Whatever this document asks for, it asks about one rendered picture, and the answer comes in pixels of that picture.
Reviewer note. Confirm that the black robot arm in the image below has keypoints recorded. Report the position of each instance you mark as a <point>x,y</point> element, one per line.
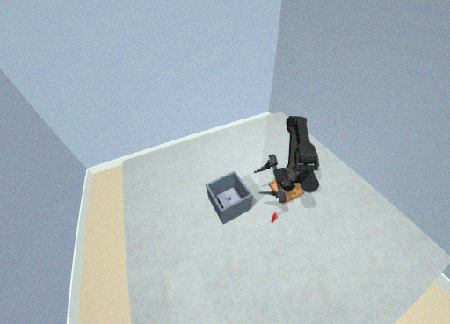
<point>301,150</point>

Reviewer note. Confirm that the white square plate with hole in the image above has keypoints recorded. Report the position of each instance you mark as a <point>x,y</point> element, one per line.
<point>227,198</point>

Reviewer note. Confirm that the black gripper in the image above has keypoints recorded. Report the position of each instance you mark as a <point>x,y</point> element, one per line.
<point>279,193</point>

